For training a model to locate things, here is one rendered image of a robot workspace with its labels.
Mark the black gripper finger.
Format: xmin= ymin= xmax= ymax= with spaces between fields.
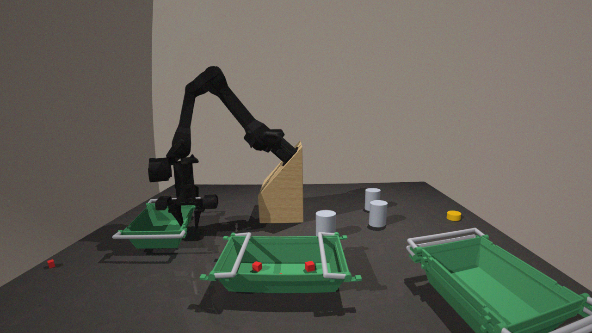
xmin=194 ymin=208 xmax=205 ymax=230
xmin=168 ymin=205 xmax=184 ymax=227

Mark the grey cylinder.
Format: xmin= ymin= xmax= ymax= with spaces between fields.
xmin=315 ymin=210 xmax=336 ymax=237
xmin=369 ymin=200 xmax=388 ymax=228
xmin=364 ymin=188 xmax=381 ymax=211

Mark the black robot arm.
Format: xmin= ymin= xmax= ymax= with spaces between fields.
xmin=148 ymin=66 xmax=298 ymax=182

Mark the yellow flat cylinder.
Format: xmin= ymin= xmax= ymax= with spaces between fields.
xmin=447 ymin=210 xmax=461 ymax=221

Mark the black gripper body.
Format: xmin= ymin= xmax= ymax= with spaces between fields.
xmin=155 ymin=179 xmax=218 ymax=210

